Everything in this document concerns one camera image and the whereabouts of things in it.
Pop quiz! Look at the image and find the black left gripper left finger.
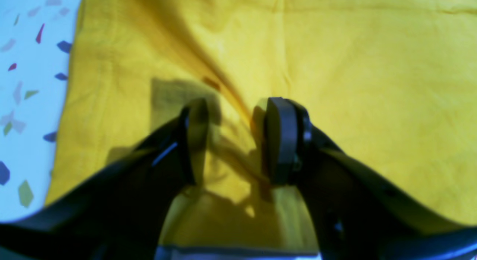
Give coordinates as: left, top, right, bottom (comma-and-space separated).
1, 98, 209, 260

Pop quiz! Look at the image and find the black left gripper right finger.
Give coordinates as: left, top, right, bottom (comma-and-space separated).
264, 97, 477, 260

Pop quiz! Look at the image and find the yellow T-shirt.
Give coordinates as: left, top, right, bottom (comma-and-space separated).
46, 0, 477, 253

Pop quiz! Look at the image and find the terrazzo patterned table cloth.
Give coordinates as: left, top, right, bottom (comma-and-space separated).
0, 0, 81, 222

